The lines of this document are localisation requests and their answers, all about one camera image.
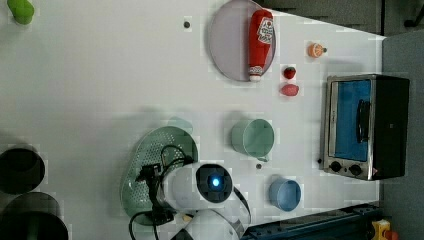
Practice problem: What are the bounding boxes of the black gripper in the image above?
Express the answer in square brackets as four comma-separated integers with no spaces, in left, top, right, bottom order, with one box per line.
[136,163,174,226]

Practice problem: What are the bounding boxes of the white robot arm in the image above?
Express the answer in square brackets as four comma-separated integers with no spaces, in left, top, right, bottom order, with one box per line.
[136,162,251,240]

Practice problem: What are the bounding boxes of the green metal pot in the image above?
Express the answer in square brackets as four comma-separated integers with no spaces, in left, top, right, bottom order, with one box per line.
[231,119,275,162]

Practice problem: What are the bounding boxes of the blue bowl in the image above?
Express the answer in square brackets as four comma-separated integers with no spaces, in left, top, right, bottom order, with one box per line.
[268,178,301,212]

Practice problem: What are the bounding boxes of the large black cylinder cup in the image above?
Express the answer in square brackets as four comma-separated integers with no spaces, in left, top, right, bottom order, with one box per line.
[1,192,69,240]

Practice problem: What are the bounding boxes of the small black cylinder cup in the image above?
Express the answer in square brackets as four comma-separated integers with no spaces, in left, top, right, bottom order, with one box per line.
[0,148,45,195]

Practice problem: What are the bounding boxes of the pink strawberry toy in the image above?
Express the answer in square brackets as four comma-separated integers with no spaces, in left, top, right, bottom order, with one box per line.
[280,84,299,97]

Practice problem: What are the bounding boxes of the grey oval plate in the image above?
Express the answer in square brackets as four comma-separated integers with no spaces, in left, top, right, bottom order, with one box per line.
[208,0,276,82]

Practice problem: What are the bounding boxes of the red strawberry toy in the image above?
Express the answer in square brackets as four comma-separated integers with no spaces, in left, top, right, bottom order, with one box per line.
[283,67,296,80]

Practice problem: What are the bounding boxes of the blue crate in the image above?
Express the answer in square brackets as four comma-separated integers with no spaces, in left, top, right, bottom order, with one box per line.
[241,204,382,240]

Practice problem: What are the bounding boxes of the red ketchup bottle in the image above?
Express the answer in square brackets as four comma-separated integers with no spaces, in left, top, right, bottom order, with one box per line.
[248,9,274,81]

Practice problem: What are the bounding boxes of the orange half toy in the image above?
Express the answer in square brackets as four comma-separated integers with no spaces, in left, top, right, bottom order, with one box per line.
[307,43,327,58]

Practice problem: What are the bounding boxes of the black toaster oven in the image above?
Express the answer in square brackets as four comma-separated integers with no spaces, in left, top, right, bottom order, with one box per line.
[323,74,410,181]

